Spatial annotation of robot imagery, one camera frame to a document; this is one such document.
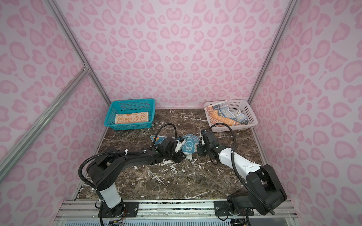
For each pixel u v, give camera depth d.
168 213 0.72
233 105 1.14
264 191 0.42
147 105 1.17
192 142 0.92
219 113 1.13
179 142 0.81
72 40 0.80
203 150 0.78
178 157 0.80
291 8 0.69
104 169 0.47
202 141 0.72
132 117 1.14
